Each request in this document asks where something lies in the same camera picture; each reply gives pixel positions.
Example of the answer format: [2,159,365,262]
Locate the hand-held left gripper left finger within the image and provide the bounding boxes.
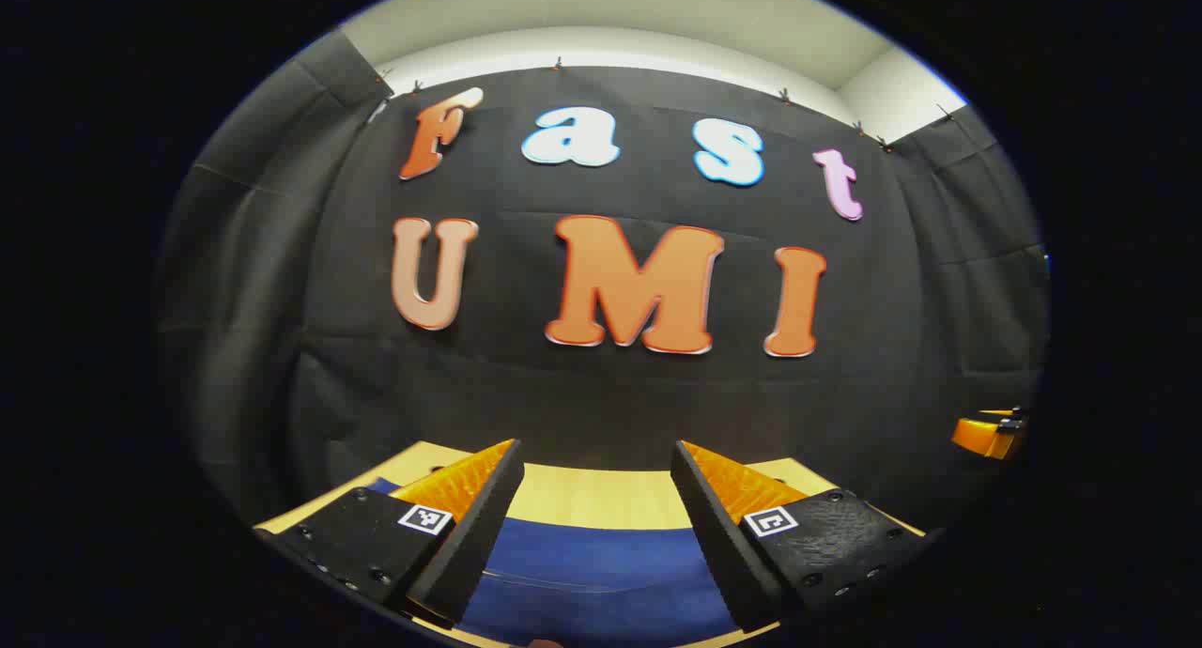
[254,439,525,627]

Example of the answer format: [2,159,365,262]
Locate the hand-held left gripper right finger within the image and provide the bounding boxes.
[670,440,940,633]

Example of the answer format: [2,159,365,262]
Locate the blue denim jeans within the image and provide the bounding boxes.
[366,477,745,648]

